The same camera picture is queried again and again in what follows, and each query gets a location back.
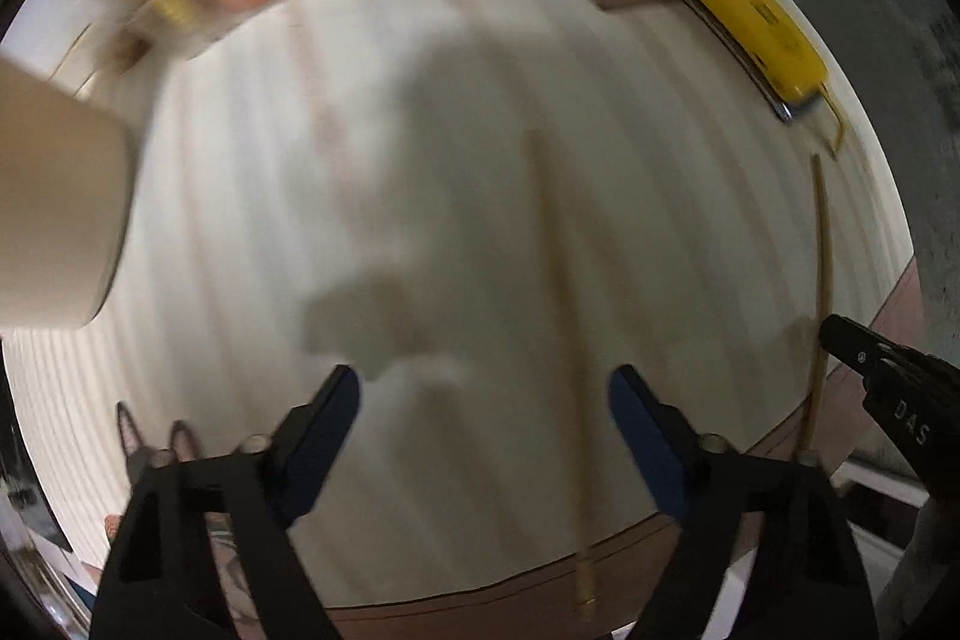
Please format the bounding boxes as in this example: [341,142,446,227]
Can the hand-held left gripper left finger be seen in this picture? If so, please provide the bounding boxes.
[90,364,362,640]

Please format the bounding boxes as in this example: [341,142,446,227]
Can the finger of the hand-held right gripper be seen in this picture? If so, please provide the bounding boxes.
[817,314,960,498]

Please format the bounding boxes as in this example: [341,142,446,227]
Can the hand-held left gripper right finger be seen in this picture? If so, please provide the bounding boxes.
[607,364,878,640]

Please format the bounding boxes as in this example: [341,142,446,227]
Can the light wooden chopstick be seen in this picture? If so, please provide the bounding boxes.
[801,152,835,453]
[525,130,597,615]

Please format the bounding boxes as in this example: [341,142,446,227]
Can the beige chopstick holder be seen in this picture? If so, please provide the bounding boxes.
[0,56,142,330]

